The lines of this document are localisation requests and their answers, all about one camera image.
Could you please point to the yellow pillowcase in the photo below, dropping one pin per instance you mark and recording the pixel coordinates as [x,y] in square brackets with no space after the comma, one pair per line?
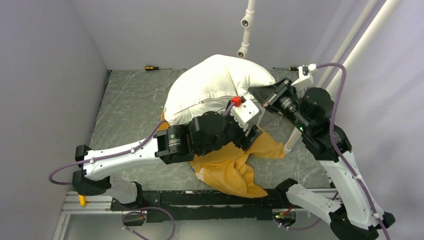
[227,171]

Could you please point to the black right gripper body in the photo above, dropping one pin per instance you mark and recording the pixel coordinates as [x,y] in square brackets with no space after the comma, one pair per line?
[287,103]

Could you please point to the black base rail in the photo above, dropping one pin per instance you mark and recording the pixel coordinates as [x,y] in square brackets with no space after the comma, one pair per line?
[186,205]

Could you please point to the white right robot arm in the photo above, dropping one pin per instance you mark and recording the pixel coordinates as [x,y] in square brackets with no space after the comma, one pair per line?
[356,216]

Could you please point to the yellow black screwdriver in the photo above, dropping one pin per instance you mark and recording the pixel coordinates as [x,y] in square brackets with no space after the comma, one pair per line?
[155,68]
[292,69]

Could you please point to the yellow black screwdriver left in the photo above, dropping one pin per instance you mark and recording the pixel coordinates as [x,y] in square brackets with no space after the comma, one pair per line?
[155,68]

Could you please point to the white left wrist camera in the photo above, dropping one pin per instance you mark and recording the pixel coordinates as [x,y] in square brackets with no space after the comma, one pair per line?
[246,112]

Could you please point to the aluminium table edge rail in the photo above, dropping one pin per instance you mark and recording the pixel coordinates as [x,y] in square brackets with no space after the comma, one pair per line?
[78,205]

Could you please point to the yellow screwdriver near base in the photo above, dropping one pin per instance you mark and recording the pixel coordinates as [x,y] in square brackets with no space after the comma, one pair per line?
[82,200]

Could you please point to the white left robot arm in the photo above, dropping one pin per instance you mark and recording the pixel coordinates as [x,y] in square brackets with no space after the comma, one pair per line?
[178,143]

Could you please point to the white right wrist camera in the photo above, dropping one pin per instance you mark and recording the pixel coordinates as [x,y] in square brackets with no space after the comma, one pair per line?
[305,77]

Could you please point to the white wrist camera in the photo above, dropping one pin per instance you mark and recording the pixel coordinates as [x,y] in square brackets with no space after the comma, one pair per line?
[246,112]
[305,77]

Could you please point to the yellow black screwdriver right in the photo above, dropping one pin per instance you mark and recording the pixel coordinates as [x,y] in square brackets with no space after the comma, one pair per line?
[292,69]

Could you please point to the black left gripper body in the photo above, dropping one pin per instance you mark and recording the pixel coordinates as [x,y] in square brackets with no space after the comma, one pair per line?
[239,139]

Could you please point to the white pillow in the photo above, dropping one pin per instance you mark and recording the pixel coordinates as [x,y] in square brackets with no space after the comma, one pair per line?
[210,85]

